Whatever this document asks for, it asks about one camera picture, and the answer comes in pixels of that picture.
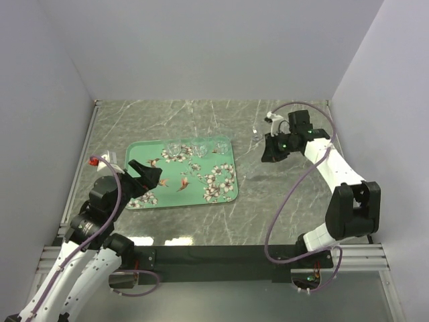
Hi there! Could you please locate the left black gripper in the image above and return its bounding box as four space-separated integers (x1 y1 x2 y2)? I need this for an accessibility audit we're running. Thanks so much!
109 159 162 221

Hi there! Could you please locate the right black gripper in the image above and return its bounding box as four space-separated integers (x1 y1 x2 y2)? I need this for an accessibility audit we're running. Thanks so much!
261 131 298 164

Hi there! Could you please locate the clear glass wide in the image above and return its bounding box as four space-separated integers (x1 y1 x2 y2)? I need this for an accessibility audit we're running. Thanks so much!
190 137 210 158

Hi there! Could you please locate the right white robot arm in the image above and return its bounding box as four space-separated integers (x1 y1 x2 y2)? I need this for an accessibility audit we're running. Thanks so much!
261 110 381 268

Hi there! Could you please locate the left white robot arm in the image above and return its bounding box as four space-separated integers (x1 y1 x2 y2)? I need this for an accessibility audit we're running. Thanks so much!
6 155 162 321

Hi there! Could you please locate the green floral bird tray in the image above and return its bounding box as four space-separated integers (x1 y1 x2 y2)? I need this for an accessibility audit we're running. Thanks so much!
125 137 239 211

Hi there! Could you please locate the clear stemmed glass far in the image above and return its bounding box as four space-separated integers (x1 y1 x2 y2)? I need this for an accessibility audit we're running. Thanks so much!
251 125 263 142

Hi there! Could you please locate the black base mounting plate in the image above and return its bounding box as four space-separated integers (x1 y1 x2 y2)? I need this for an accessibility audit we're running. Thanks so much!
130 245 333 283

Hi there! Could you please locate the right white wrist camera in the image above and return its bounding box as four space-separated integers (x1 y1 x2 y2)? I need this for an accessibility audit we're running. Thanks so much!
264 111 286 137

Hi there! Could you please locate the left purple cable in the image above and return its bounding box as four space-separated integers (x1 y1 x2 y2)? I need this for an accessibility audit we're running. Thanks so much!
26 154 160 322

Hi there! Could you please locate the purple cable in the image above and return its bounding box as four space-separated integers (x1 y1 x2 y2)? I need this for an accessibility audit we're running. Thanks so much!
264 101 343 293
26 154 160 322

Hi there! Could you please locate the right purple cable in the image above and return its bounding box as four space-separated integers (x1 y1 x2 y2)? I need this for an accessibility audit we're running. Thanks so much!
264 101 343 293

